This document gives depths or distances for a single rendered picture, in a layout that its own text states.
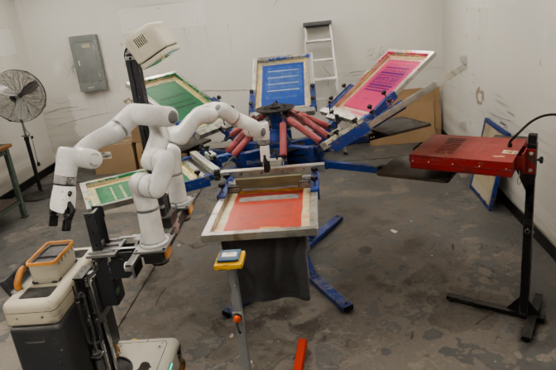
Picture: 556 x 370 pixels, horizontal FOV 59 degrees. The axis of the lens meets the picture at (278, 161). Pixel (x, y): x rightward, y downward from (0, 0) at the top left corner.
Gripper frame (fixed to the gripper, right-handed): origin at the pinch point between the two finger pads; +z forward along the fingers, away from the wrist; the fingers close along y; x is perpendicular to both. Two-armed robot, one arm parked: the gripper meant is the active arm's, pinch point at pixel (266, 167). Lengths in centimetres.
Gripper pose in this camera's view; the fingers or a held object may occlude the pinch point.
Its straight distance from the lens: 297.2
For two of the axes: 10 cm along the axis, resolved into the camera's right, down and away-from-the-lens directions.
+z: 1.0, 9.5, 3.0
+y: -0.8, 3.1, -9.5
